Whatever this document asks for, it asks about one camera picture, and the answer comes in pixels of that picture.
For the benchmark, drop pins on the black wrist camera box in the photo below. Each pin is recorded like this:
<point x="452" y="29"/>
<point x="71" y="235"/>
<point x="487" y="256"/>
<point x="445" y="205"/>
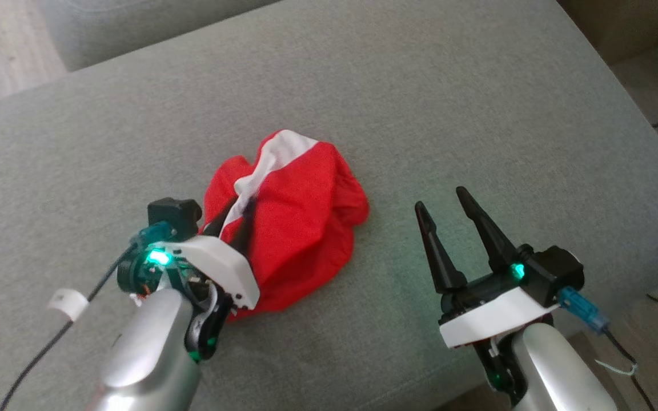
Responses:
<point x="173" y="216"/>
<point x="557" y="274"/>

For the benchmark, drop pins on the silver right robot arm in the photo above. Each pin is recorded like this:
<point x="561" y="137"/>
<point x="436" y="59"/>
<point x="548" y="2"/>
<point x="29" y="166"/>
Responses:
<point x="557" y="371"/>

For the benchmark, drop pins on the red shorts with white waistband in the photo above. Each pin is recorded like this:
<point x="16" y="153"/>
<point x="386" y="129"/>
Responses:
<point x="300" y="228"/>

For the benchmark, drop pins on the grey fabric sofa seat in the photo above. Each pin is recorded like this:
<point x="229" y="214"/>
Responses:
<point x="449" y="114"/>

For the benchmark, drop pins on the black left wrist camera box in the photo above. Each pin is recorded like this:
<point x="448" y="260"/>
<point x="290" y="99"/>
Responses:
<point x="173" y="216"/>

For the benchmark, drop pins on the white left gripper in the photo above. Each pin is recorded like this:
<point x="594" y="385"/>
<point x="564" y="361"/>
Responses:
<point x="220" y="260"/>

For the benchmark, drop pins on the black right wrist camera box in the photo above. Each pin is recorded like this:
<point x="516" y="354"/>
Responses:
<point x="557" y="274"/>

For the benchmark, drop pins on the grey sofa module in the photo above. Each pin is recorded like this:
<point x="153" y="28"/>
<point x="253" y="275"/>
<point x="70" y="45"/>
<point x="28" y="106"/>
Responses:
<point x="135" y="28"/>

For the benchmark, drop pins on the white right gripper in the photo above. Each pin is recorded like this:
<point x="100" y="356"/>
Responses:
<point x="489" y="317"/>

